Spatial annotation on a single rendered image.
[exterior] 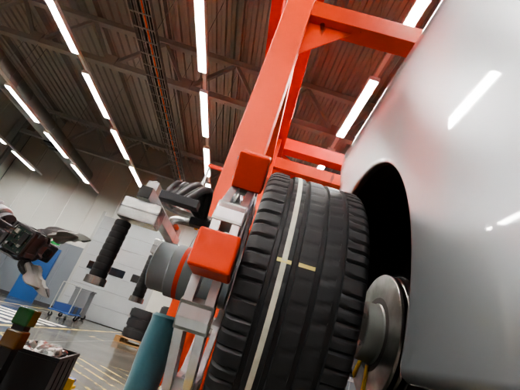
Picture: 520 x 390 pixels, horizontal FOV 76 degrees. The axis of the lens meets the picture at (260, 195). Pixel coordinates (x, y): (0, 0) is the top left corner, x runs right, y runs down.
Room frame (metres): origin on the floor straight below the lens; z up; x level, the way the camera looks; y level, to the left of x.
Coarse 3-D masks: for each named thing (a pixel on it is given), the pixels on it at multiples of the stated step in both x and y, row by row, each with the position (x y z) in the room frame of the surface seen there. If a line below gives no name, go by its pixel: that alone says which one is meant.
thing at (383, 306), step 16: (384, 288) 0.89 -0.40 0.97; (400, 288) 0.81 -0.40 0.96; (368, 304) 0.88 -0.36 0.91; (384, 304) 0.88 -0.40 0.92; (400, 304) 0.78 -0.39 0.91; (368, 320) 0.86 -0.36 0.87; (384, 320) 0.86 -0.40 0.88; (400, 320) 0.77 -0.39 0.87; (368, 336) 0.86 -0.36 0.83; (384, 336) 0.85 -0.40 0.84; (400, 336) 0.77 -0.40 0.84; (368, 352) 0.88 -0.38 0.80; (384, 352) 0.84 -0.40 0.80; (400, 352) 0.77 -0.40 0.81; (352, 368) 1.05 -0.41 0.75; (368, 368) 0.92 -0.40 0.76; (384, 368) 0.83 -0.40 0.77; (368, 384) 0.91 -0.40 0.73; (384, 384) 0.82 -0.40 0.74
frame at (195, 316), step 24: (240, 192) 0.80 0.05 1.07; (216, 216) 0.65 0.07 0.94; (240, 216) 0.65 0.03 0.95; (192, 288) 0.65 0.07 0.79; (216, 288) 0.65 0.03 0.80; (192, 312) 0.65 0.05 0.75; (216, 336) 1.12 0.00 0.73; (168, 360) 0.73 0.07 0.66; (192, 360) 0.72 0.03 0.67; (168, 384) 0.77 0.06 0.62; (192, 384) 0.76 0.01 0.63
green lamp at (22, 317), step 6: (24, 306) 0.90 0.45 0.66; (18, 312) 0.90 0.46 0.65; (24, 312) 0.90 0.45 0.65; (30, 312) 0.90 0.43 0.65; (36, 312) 0.91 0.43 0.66; (12, 318) 0.90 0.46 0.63; (18, 318) 0.90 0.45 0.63; (24, 318) 0.90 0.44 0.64; (30, 318) 0.90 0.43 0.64; (36, 318) 0.92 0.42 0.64; (18, 324) 0.90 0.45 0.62; (24, 324) 0.90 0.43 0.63; (30, 324) 0.91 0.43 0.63
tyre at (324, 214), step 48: (288, 192) 0.66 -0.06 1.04; (336, 192) 0.69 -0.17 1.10; (336, 240) 0.60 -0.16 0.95; (240, 288) 0.59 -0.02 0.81; (288, 288) 0.59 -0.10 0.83; (336, 288) 0.59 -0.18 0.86; (240, 336) 0.61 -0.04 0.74; (288, 336) 0.60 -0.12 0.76; (336, 336) 0.59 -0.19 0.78; (240, 384) 0.65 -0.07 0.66; (288, 384) 0.63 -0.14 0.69; (336, 384) 0.61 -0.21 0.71
